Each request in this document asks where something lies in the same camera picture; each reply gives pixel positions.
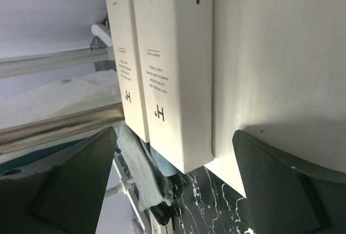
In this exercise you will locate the white two-tier shelf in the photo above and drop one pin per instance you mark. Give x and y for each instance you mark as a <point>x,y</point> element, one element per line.
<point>278,73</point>

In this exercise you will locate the long white cosmetic box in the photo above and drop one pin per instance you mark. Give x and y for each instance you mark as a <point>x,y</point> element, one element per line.
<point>125,45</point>

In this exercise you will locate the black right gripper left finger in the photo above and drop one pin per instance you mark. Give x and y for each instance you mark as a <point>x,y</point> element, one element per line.
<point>59,189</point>

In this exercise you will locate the white Harry's box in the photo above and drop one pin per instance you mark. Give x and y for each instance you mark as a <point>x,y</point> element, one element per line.
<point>160,218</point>
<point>175,47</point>

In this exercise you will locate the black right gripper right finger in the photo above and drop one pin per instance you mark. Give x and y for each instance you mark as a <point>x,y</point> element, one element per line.
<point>287,194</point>

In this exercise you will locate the grey folded cloth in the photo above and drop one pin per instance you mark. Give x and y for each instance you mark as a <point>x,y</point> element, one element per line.
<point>153,187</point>

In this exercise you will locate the black marble pattern mat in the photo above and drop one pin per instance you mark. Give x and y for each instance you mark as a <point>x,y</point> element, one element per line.
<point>203,203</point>

